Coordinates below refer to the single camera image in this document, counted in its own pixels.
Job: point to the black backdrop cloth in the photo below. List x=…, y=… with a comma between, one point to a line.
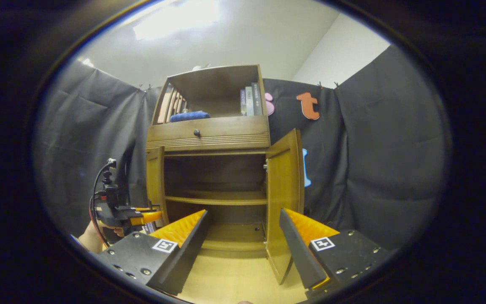
x=373, y=147

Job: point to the light grey book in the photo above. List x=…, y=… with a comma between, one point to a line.
x=249, y=101

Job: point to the small white object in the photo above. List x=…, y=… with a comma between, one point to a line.
x=201, y=67

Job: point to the dark blue book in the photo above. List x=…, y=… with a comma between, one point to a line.
x=242, y=103

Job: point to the wooden shoe cabinet door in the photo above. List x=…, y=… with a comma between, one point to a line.
x=283, y=198
x=155, y=185

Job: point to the wooden cabinet drawer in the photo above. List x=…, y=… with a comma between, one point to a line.
x=226, y=128

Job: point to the blue folded towel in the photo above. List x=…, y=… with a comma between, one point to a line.
x=190, y=116

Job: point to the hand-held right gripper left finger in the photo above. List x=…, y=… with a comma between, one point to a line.
x=188, y=249

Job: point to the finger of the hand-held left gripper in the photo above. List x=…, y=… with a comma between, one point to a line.
x=146, y=218
x=137, y=209

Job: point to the wooden inner cabinet shelf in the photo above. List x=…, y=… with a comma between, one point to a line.
x=217, y=197

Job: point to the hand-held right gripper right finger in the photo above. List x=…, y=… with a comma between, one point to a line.
x=298, y=249

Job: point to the white blue box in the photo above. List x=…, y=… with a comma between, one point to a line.
x=148, y=229

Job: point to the wooden double-door shoe cabinet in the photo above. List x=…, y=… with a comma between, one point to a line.
x=226, y=135

